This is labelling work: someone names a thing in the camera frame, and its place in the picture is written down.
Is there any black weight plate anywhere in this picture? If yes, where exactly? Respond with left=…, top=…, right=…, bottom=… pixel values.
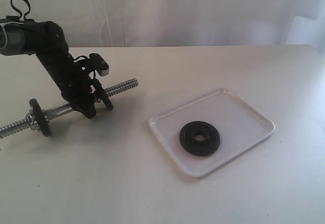
left=103, top=90, right=114, bottom=111
left=179, top=121, right=221, bottom=156
left=29, top=99, right=52, bottom=137

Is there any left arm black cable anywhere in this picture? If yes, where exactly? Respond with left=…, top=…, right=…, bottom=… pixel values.
left=9, top=0, right=33, bottom=21

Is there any white rectangular tray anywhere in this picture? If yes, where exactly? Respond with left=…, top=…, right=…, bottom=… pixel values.
left=149, top=88, right=275, bottom=177

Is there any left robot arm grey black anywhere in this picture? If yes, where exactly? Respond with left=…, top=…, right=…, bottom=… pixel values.
left=1, top=18, right=109, bottom=119

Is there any chrome collar nut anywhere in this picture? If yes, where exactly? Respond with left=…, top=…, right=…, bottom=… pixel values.
left=25, top=112, right=35, bottom=131

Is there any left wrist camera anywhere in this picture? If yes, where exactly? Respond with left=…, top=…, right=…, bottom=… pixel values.
left=89, top=53, right=109, bottom=77

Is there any chrome dumbbell bar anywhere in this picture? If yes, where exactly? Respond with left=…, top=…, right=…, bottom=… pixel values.
left=1, top=78, right=139, bottom=139

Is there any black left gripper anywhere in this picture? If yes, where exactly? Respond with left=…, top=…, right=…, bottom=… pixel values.
left=37, top=50, right=104, bottom=119

